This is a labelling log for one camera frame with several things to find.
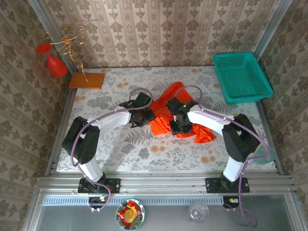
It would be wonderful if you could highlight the orange t-shirt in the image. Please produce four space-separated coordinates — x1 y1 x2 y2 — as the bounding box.
149 81 217 144

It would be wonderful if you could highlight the floral tablecloth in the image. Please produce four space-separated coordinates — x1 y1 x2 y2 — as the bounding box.
56 66 276 172

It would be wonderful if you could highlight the orange wooden base board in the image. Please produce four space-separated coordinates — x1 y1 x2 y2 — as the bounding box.
68 72 106 90

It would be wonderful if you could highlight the teal plastic basket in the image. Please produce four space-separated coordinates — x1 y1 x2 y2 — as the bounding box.
212 51 274 104

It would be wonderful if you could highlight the teal plastic cup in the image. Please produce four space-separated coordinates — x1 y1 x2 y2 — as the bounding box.
255 145 276 166

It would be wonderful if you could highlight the clear glass bowl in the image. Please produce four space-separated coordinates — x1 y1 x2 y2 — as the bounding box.
188 201 210 223

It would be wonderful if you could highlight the red yellow snack packet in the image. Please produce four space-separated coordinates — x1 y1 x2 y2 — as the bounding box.
118 200 141 223

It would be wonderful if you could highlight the patterned plate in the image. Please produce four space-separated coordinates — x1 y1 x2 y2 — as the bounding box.
115 199 146 231

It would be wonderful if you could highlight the red plastic goblet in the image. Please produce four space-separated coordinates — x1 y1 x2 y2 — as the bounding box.
36 42 68 78

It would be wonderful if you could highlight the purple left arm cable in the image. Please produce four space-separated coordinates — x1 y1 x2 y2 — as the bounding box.
70 87 155 213

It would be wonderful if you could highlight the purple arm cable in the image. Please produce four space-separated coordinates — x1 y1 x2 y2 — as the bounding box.
174 84 271 228
70 87 155 213

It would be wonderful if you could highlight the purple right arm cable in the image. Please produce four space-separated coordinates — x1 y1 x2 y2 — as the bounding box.
174 84 271 228

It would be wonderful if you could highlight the aluminium frame rail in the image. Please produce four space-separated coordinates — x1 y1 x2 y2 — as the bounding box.
36 170 297 193

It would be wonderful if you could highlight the grey slotted cable duct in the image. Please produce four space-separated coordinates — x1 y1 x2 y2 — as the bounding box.
42 195 224 206

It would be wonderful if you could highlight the gold wire glass holder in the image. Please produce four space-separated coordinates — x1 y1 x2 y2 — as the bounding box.
43 23 89 81

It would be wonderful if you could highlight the aluminium frame post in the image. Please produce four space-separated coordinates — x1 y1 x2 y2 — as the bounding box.
254 0 293 61
26 0 76 76

